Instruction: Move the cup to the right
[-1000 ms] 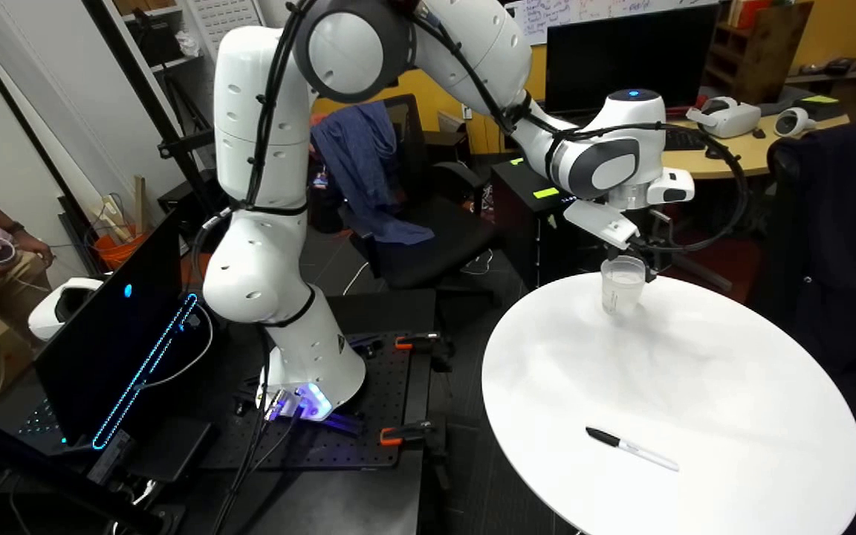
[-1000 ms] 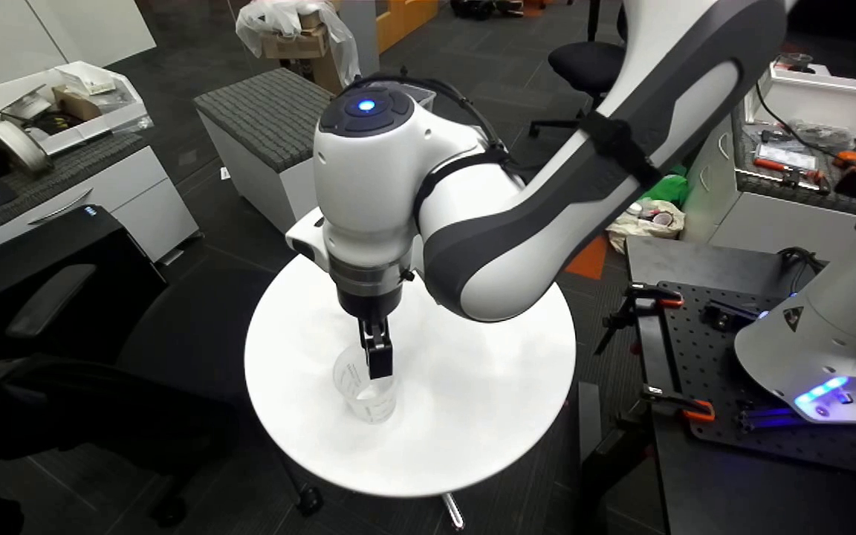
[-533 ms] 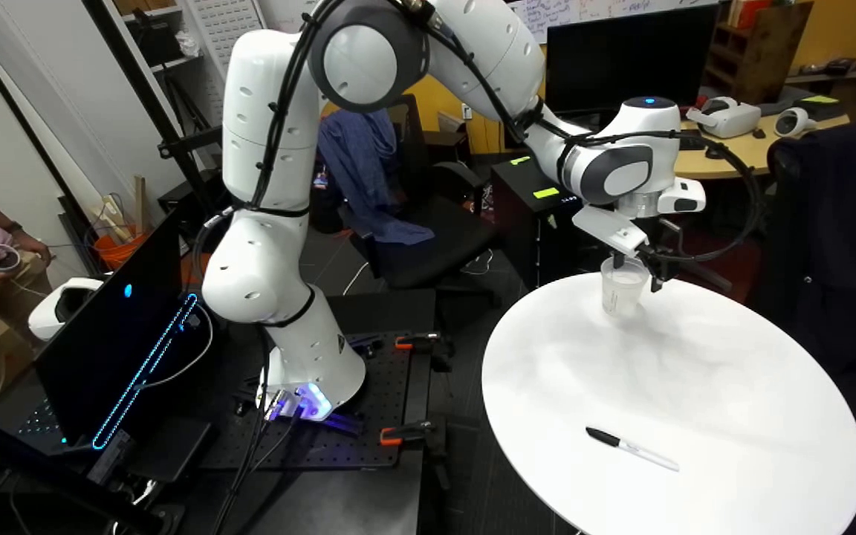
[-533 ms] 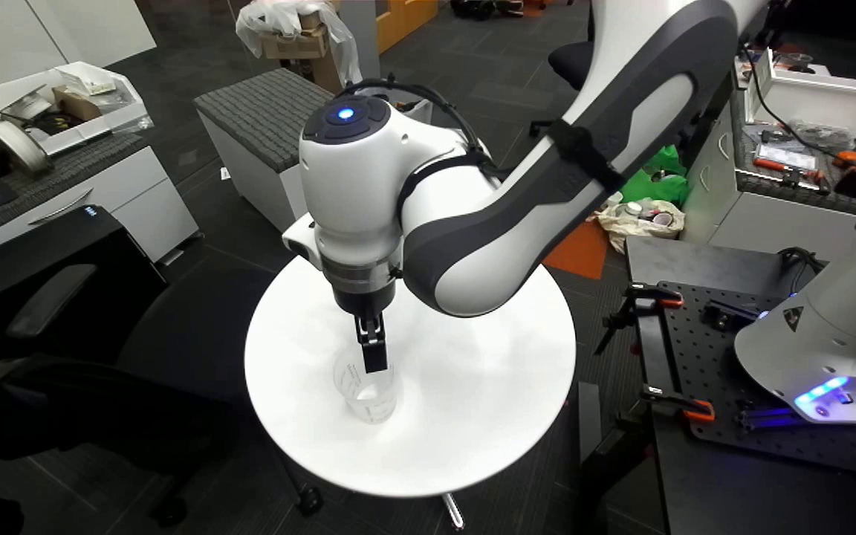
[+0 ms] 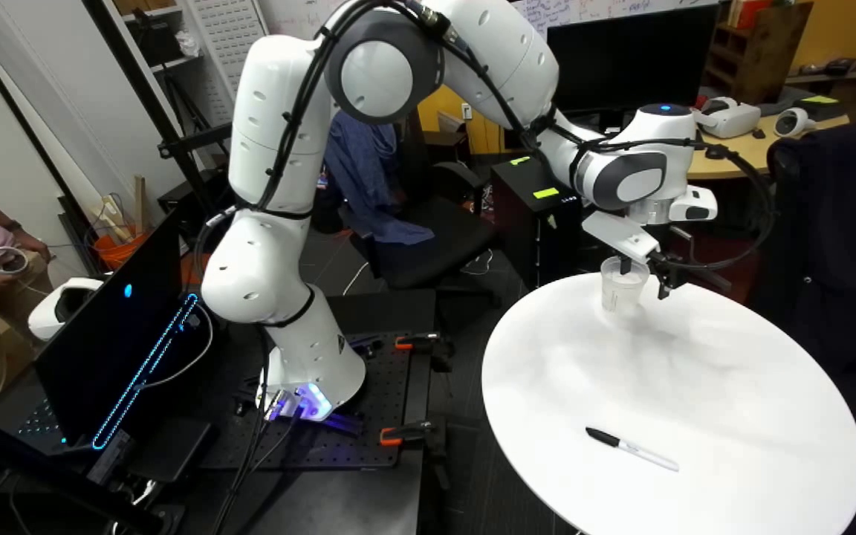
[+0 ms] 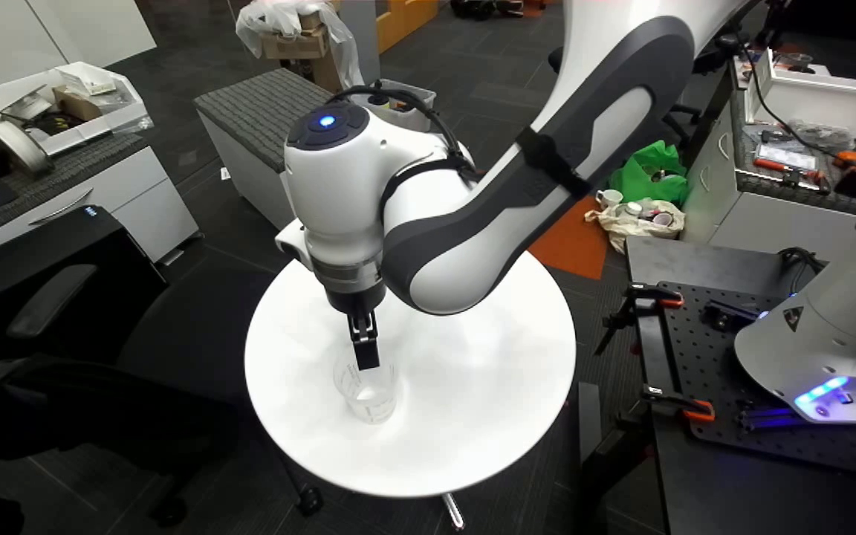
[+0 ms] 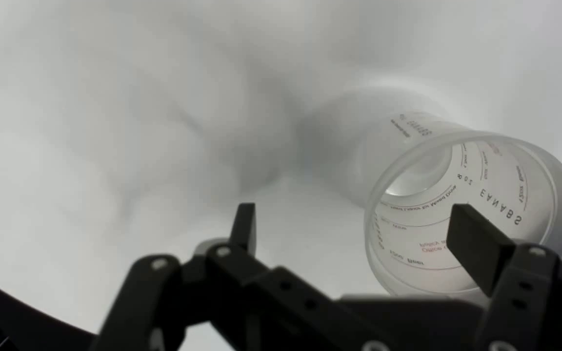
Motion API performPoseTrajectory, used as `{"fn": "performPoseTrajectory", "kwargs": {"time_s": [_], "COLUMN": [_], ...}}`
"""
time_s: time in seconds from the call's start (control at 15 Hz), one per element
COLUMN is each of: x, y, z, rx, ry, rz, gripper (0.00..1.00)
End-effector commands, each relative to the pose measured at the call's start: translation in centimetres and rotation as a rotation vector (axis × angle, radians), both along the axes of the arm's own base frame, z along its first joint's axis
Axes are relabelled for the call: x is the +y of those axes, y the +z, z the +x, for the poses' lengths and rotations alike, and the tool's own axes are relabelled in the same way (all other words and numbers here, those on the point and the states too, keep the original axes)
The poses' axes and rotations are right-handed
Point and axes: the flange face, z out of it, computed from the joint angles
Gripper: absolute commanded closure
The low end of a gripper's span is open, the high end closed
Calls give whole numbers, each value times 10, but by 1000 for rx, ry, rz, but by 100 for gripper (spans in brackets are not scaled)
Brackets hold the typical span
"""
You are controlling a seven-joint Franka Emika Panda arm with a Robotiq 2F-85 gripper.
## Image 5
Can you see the whiteboard with writing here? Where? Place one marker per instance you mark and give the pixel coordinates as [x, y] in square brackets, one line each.
[566, 10]

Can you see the white VR headset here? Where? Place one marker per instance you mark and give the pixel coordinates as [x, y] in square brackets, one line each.
[52, 312]
[734, 120]

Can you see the black and white marker pen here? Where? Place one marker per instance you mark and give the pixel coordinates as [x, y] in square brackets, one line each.
[637, 453]

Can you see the black office chair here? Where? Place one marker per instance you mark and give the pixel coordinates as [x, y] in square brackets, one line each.
[437, 239]

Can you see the black computer monitor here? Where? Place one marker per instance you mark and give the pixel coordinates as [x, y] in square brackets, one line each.
[625, 70]

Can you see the white VR controller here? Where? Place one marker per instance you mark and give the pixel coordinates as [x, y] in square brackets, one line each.
[792, 123]

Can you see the dark fabric covered chair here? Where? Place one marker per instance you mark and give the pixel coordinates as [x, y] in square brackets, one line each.
[832, 248]

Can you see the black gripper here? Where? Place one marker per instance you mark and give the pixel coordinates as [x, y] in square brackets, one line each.
[664, 255]

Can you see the white pegboard panel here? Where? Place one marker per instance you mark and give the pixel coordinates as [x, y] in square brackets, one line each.
[223, 30]

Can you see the black diagonal stand bar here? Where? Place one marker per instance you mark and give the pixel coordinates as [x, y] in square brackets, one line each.
[31, 461]

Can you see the orange-tipped black clamp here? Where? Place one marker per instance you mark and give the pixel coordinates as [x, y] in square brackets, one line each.
[407, 431]
[417, 343]

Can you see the blue jacket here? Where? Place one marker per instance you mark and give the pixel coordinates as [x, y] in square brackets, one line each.
[370, 178]

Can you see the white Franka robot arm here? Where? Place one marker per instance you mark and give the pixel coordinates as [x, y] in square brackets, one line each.
[269, 148]

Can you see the black computer tower green label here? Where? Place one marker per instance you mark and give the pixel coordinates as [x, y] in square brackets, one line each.
[536, 217]

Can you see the orange box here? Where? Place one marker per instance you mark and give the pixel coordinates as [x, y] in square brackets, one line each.
[120, 250]

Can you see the black metal shelf rack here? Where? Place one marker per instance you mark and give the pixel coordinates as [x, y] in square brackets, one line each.
[163, 128]

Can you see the round wooden desk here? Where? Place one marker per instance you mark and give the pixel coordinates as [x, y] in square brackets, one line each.
[743, 153]

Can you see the clear plastic measuring cup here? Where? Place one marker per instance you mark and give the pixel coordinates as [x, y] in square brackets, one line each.
[625, 296]

